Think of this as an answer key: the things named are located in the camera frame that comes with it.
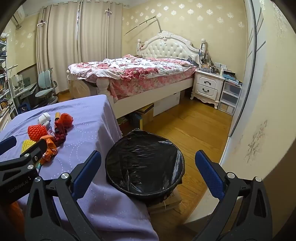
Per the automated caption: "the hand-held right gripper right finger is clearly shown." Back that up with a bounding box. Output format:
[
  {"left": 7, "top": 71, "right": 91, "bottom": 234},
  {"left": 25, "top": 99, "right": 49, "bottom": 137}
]
[{"left": 192, "top": 150, "right": 273, "bottom": 241}]

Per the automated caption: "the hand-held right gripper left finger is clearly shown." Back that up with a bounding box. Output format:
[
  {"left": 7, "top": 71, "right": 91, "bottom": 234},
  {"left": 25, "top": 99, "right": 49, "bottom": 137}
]
[{"left": 24, "top": 150, "right": 103, "bottom": 241}]

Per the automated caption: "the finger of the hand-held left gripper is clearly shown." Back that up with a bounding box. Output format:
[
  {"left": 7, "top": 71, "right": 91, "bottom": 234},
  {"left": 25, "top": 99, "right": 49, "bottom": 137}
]
[
  {"left": 0, "top": 138, "right": 48, "bottom": 176},
  {"left": 0, "top": 136, "right": 17, "bottom": 156}
]

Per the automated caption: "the yellow foam fruit net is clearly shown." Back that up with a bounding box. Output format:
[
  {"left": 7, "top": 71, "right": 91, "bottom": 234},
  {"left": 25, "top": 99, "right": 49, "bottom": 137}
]
[{"left": 21, "top": 140, "right": 37, "bottom": 154}]

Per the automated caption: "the orange plastic bag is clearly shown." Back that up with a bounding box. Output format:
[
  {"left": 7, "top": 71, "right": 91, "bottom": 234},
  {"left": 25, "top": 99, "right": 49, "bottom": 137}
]
[{"left": 38, "top": 135, "right": 58, "bottom": 164}]

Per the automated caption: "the orange foam fruit net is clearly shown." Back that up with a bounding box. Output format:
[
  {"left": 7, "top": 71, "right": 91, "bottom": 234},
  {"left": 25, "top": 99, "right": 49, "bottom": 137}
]
[{"left": 28, "top": 124, "right": 48, "bottom": 141}]

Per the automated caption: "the dark red ribbon bundle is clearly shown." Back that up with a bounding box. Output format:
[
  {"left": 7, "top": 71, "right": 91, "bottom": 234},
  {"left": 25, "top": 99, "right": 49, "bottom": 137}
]
[{"left": 51, "top": 123, "right": 68, "bottom": 145}]

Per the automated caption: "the white tissue wad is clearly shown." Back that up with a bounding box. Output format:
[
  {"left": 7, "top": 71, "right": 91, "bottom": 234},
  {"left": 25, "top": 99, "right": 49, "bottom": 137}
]
[{"left": 38, "top": 112, "right": 51, "bottom": 124}]

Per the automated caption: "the red plastic wrapper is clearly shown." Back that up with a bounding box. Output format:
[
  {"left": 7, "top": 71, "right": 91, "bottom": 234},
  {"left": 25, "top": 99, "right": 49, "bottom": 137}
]
[{"left": 58, "top": 113, "right": 74, "bottom": 127}]

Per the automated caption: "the black-lined trash bin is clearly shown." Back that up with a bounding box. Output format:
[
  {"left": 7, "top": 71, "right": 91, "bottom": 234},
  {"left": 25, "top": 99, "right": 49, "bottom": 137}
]
[{"left": 105, "top": 128, "right": 185, "bottom": 207}]

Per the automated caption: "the white cabinet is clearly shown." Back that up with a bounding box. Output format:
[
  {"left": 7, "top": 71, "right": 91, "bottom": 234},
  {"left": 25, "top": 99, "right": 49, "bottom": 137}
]
[{"left": 0, "top": 109, "right": 12, "bottom": 132}]

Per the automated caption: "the purple dotted tablecloth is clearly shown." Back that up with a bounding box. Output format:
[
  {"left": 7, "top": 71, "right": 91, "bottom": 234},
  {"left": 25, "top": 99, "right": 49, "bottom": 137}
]
[{"left": 0, "top": 95, "right": 160, "bottom": 241}]

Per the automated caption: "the flat cardboard box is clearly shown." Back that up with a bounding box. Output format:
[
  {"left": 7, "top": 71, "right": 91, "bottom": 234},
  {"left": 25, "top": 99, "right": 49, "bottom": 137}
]
[{"left": 148, "top": 185, "right": 183, "bottom": 215}]

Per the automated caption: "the grey study desk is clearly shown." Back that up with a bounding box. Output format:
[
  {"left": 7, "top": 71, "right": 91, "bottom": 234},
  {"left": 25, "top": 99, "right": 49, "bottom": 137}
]
[{"left": 14, "top": 82, "right": 38, "bottom": 109}]

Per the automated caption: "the pale blue desk chair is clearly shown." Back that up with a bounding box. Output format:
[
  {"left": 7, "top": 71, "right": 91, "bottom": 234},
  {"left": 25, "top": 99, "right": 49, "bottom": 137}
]
[{"left": 35, "top": 68, "right": 58, "bottom": 105}]

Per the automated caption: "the white bookshelf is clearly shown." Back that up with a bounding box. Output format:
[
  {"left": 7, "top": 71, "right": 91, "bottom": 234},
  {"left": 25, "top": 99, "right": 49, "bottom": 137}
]
[{"left": 0, "top": 35, "right": 18, "bottom": 121}]

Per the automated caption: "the white desktop appliance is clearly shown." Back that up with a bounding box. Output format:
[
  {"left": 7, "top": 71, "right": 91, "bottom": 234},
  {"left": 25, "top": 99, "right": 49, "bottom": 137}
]
[{"left": 10, "top": 74, "right": 23, "bottom": 91}]

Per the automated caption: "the translucent plastic bag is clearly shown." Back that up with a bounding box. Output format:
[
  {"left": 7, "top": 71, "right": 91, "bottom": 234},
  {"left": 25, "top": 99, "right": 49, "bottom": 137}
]
[{"left": 69, "top": 80, "right": 91, "bottom": 98}]

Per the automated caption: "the clear plastic drawer unit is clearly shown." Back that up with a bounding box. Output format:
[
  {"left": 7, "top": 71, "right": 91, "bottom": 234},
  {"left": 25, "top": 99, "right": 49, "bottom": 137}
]
[{"left": 217, "top": 80, "right": 242, "bottom": 115}]

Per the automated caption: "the brown cardboard box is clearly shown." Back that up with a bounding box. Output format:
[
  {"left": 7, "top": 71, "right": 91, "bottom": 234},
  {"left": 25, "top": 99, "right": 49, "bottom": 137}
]
[{"left": 134, "top": 103, "right": 155, "bottom": 126}]

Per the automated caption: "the white cardboard box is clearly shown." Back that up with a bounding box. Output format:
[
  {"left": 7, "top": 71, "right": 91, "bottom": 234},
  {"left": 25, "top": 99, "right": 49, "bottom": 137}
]
[{"left": 153, "top": 91, "right": 181, "bottom": 116}]

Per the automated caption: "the white nightstand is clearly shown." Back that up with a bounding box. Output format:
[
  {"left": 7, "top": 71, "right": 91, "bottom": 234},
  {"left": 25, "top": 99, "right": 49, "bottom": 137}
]
[{"left": 191, "top": 70, "right": 226, "bottom": 109}]

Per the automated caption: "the stack of books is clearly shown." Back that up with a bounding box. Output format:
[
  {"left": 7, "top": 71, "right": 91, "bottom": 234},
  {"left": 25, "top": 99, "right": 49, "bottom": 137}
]
[{"left": 223, "top": 71, "right": 242, "bottom": 85}]

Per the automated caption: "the beige curtain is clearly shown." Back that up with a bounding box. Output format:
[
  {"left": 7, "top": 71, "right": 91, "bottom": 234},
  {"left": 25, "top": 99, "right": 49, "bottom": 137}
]
[
  {"left": 37, "top": 3, "right": 82, "bottom": 94},
  {"left": 79, "top": 0, "right": 124, "bottom": 67}
]

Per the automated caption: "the cluster of small bottles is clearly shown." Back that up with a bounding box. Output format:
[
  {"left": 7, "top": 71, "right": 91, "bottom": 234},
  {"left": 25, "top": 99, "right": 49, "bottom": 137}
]
[{"left": 201, "top": 59, "right": 228, "bottom": 75}]

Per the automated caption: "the white sliding wardrobe door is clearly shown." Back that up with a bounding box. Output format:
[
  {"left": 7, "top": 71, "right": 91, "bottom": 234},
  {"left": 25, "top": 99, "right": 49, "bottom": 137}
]
[{"left": 220, "top": 0, "right": 278, "bottom": 163}]

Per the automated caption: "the pink floral quilt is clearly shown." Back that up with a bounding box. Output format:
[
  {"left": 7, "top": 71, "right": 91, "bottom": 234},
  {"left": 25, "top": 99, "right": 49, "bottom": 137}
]
[{"left": 68, "top": 54, "right": 198, "bottom": 100}]

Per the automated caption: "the white air conditioner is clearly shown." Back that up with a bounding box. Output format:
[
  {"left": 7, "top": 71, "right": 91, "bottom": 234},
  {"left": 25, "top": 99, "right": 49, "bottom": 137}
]
[{"left": 13, "top": 5, "right": 25, "bottom": 24}]

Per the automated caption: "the white tufted bed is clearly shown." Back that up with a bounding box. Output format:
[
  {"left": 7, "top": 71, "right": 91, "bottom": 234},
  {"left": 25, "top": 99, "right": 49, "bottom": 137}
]
[{"left": 67, "top": 31, "right": 201, "bottom": 121}]

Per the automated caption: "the thin metal net pole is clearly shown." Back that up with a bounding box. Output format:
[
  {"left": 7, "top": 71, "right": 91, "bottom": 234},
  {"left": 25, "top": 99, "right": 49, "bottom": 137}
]
[{"left": 124, "top": 16, "right": 162, "bottom": 36}]

